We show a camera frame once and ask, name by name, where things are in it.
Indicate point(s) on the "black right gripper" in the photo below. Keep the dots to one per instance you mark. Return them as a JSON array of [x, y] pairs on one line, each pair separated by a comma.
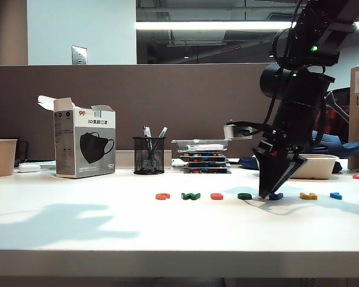
[[287, 145]]

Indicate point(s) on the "blue letter y magnet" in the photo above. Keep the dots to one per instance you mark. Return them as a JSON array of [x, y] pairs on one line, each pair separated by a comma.
[[277, 196]]

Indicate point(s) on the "green letter O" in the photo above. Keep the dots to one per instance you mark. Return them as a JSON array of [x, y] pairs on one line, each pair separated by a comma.
[[244, 196]]

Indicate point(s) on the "red letter O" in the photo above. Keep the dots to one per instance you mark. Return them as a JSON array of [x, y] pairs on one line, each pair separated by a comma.
[[216, 196]]

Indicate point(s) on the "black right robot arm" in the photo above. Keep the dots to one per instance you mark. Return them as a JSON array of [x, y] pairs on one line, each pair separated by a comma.
[[299, 89]]

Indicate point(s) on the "yellow letter u magnet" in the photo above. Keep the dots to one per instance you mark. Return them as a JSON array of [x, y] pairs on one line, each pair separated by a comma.
[[305, 196]]

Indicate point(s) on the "light blue letter r magnet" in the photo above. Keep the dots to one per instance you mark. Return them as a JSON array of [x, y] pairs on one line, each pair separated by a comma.
[[336, 196]]

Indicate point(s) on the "letter magnet blister pack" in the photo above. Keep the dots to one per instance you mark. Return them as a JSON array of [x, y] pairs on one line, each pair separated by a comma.
[[202, 155], [206, 165], [208, 160], [206, 171]]

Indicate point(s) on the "green letter w magnet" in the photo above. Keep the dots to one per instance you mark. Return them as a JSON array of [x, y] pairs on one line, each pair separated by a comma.
[[191, 197]]

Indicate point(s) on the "orange letter g magnet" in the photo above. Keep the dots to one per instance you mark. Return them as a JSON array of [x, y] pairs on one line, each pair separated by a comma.
[[161, 196]]

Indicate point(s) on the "navy blue foam slipper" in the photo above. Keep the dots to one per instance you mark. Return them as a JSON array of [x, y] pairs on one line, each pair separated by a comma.
[[347, 148], [248, 163]]

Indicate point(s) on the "beige pulp food tray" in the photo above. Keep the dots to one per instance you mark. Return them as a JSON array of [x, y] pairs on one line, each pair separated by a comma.
[[317, 167]]

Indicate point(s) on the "red plaid jacket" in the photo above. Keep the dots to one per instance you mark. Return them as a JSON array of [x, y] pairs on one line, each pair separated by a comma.
[[338, 122]]

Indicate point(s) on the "clear plastic tray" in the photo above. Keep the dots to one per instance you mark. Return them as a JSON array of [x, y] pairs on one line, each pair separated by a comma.
[[197, 142]]

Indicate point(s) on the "black office chair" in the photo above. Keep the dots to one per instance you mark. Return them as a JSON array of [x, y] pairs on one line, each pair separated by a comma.
[[341, 95]]

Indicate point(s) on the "small white box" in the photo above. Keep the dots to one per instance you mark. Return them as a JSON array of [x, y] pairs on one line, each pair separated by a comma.
[[177, 163]]

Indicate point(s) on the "silver capped pen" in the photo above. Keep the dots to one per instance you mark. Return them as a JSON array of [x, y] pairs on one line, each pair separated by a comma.
[[162, 132]]

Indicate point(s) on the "brown fabric desk partition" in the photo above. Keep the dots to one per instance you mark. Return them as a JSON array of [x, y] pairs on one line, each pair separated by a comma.
[[167, 98]]

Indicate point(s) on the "black mesh pen holder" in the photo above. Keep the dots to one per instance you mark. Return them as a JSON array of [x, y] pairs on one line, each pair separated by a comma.
[[143, 163]]

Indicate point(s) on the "white ceiling light strip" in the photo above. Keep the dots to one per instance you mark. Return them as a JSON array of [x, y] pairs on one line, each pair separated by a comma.
[[197, 25]]

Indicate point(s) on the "grey face mask box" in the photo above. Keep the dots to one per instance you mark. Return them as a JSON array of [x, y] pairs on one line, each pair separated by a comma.
[[86, 143]]

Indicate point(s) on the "white earbuds case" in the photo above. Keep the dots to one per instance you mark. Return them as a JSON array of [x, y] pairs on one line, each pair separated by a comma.
[[29, 168]]

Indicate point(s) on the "tan paper cup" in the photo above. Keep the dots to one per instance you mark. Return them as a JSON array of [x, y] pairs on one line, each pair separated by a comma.
[[1, 158]]

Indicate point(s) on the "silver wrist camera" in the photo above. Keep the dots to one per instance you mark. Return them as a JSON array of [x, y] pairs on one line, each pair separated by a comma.
[[233, 131]]

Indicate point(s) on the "metal wall switch plate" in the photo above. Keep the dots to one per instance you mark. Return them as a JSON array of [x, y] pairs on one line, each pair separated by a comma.
[[79, 55]]

